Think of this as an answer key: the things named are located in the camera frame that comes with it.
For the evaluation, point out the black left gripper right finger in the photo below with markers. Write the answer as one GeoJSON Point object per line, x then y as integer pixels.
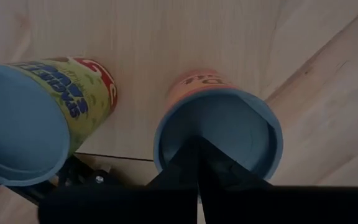
{"type": "Point", "coordinates": [216, 174]}

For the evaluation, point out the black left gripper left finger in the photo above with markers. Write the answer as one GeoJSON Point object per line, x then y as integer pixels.
{"type": "Point", "coordinates": [185, 174]}

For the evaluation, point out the fruit mix label can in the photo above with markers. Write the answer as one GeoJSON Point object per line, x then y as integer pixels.
{"type": "Point", "coordinates": [216, 118]}

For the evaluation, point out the green spaghetti can red band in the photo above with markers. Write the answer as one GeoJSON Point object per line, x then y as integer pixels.
{"type": "Point", "coordinates": [82, 87]}

